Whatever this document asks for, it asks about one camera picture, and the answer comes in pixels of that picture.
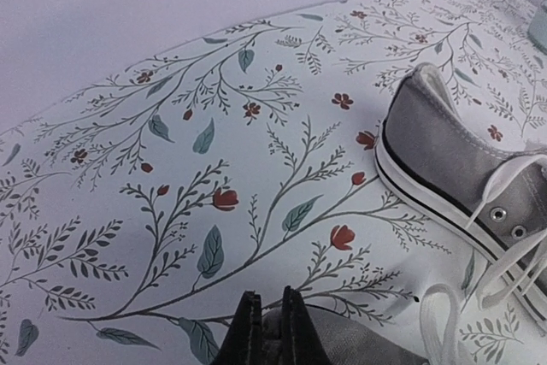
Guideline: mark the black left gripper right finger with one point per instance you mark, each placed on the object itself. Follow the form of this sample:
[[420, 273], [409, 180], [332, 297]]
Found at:
[[300, 342]]

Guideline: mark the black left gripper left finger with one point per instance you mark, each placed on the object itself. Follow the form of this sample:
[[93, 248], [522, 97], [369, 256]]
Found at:
[[243, 342]]

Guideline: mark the grey sneaker with white laces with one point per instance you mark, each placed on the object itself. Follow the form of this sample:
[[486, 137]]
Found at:
[[349, 342]]

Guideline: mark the floral patterned table mat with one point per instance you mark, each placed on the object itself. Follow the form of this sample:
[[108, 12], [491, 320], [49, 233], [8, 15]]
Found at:
[[136, 212]]

